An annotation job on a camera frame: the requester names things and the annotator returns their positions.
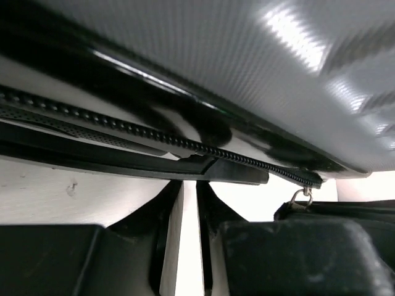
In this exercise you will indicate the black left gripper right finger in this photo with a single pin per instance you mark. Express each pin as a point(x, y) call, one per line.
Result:
point(310, 248)

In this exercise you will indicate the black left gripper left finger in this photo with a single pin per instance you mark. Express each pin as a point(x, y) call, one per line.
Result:
point(135, 256)

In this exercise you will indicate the grey hard-shell suitcase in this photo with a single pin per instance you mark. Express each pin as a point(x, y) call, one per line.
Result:
point(234, 91)

